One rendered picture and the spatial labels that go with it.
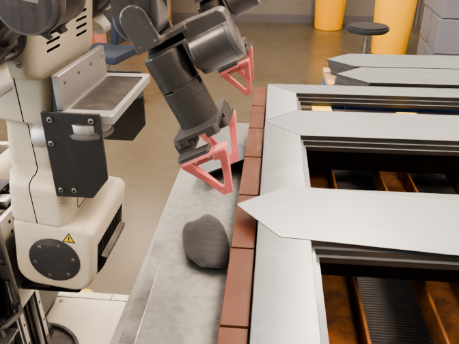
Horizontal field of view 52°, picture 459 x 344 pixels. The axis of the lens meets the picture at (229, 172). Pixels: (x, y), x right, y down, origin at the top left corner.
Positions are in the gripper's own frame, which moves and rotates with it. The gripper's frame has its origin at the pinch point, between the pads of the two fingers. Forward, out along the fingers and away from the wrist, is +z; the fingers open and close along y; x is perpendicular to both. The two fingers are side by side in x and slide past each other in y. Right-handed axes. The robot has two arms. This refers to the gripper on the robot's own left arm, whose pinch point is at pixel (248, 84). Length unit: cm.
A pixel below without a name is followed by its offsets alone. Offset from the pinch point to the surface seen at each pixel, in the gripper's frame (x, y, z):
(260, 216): 2.6, -31.8, 15.0
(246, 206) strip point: 5.0, -28.8, 13.8
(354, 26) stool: -40, 284, 64
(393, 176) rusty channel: -22, 19, 47
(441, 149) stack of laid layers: -34, 6, 36
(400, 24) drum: -92, 437, 119
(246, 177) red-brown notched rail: 7.1, -12.6, 15.5
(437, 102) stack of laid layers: -42, 39, 39
